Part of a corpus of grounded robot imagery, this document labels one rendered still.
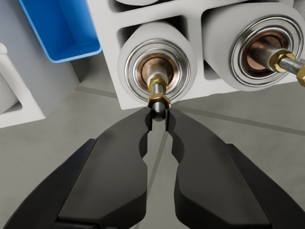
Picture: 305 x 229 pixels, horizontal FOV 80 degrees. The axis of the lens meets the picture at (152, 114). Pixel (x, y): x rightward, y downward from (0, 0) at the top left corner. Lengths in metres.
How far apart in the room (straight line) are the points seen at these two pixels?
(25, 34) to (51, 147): 0.39
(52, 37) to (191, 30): 0.27
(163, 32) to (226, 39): 0.07
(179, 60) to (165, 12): 0.09
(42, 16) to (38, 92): 0.14
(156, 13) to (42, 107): 0.25
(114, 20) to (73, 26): 0.22
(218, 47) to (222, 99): 0.32
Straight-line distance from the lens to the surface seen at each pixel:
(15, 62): 0.37
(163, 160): 0.64
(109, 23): 0.29
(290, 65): 0.20
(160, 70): 0.19
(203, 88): 0.31
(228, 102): 0.55
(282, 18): 0.24
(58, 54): 0.42
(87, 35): 0.48
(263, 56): 0.22
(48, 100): 0.40
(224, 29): 0.23
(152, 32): 0.21
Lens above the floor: 0.46
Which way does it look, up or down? 60 degrees down
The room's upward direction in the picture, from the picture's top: 178 degrees counter-clockwise
